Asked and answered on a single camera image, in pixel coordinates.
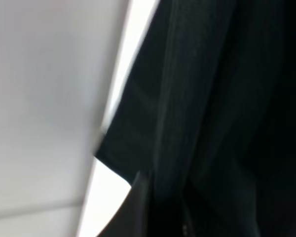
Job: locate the black short sleeve t-shirt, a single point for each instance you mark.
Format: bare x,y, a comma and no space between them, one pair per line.
205,131

